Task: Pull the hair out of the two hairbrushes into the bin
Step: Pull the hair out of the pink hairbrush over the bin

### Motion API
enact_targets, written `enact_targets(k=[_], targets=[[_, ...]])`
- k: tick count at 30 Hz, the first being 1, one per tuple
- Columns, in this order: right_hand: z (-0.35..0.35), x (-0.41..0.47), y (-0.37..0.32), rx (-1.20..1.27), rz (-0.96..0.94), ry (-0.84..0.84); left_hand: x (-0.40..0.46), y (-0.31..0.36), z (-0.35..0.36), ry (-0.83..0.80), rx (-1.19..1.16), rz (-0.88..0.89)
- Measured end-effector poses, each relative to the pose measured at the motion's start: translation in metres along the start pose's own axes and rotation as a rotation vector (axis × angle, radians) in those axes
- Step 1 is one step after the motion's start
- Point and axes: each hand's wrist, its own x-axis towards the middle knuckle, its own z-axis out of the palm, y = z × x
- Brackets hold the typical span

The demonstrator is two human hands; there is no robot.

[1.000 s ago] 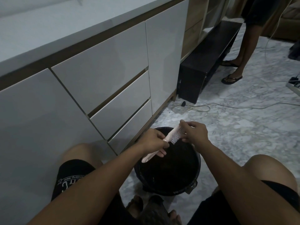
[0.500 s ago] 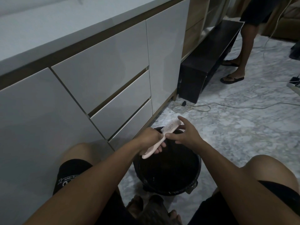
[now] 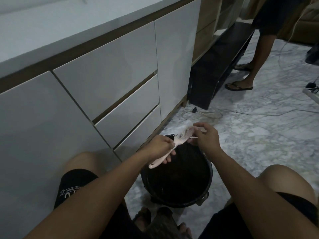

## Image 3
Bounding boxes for black low tv bench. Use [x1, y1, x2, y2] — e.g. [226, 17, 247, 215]
[187, 22, 256, 110]

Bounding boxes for person's right forearm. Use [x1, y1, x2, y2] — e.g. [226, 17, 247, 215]
[210, 150, 319, 239]

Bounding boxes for beige curtain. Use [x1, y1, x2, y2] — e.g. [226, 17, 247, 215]
[239, 0, 268, 20]

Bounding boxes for person's right leg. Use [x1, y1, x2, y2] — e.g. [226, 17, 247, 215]
[258, 164, 318, 204]

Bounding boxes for tall white drawer front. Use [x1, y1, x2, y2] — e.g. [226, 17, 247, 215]
[53, 21, 158, 120]

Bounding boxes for white drawer cabinet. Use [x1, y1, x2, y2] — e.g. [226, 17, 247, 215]
[0, 0, 202, 239]

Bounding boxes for person's left leg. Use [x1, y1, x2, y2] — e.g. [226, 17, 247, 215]
[63, 151, 105, 177]

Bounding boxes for person's left hand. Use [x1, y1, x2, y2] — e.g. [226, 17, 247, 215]
[143, 134, 177, 164]

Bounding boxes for white hanging cable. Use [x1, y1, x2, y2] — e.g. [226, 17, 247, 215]
[278, 0, 314, 70]

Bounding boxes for person's right hand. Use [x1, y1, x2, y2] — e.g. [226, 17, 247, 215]
[187, 122, 222, 160]

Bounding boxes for person's left forearm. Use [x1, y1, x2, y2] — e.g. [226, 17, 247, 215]
[24, 151, 150, 239]

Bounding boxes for dark lattice plastic lid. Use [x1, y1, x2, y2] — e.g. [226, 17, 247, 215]
[146, 206, 184, 239]

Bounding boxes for person's left foot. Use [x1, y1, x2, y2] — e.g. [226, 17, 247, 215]
[133, 207, 152, 232]

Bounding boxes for person's right foot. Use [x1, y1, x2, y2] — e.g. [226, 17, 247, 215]
[177, 222, 192, 239]

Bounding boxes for black power adapter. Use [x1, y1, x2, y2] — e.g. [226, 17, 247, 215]
[305, 77, 319, 94]

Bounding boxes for black round trash bin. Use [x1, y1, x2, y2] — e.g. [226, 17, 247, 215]
[140, 134, 214, 209]

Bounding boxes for person's leg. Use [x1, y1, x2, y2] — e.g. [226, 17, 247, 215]
[63, 151, 105, 177]
[258, 164, 318, 204]

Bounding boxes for brown sofa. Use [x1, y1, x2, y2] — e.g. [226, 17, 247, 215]
[278, 0, 319, 45]

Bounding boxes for pink hairbrush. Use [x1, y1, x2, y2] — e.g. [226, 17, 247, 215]
[148, 120, 199, 169]

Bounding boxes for narrow white cabinet door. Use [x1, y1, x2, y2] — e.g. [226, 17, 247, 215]
[154, 0, 202, 122]

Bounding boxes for person's foot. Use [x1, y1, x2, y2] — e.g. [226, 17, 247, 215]
[133, 207, 152, 232]
[177, 222, 192, 239]

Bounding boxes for wide white cabinet door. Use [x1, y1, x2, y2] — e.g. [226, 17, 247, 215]
[0, 71, 123, 239]

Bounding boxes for white power strip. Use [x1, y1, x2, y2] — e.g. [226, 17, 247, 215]
[303, 87, 319, 104]

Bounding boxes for white floor cable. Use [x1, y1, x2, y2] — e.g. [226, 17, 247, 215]
[181, 108, 319, 122]

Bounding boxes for person's black shorts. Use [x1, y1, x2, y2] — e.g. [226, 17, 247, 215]
[53, 168, 319, 239]

